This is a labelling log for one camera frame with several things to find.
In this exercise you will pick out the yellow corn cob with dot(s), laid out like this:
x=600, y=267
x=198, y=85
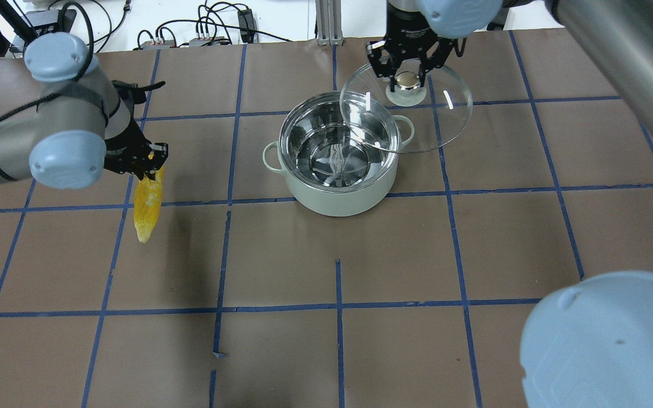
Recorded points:
x=148, y=198

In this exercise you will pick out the glass pot lid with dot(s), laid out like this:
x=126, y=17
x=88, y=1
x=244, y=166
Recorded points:
x=408, y=107

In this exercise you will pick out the pale green cooking pot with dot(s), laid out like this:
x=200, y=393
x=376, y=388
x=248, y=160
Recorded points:
x=338, y=152

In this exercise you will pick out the aluminium frame post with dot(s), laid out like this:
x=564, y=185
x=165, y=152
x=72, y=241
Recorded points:
x=328, y=23

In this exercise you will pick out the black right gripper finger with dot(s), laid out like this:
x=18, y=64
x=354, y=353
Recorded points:
x=436, y=56
x=382, y=61

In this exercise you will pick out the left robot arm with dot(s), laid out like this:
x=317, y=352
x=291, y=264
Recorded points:
x=84, y=122

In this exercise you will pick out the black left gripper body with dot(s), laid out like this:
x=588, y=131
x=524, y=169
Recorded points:
x=128, y=141

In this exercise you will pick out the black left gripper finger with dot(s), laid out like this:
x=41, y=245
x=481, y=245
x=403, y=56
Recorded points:
x=144, y=172
x=158, y=155

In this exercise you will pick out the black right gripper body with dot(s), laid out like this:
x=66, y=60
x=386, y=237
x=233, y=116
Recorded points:
x=410, y=29

